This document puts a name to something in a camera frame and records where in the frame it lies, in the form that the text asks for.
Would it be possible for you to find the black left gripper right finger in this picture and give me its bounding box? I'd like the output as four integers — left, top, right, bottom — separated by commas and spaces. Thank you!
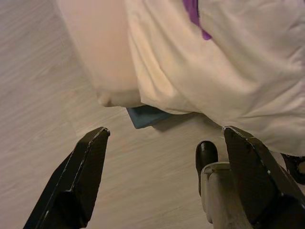
223, 125, 305, 229

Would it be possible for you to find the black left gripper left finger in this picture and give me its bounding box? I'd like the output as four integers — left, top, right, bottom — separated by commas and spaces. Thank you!
22, 127, 111, 229

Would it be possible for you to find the cream cartoon print comforter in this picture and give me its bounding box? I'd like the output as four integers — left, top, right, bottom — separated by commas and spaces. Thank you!
125, 0, 305, 157

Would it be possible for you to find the dark green bed base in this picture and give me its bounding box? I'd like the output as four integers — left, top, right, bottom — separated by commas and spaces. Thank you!
126, 105, 173, 130

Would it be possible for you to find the beige sheeted bed mattress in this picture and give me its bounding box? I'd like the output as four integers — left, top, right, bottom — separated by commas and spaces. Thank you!
54, 0, 142, 108

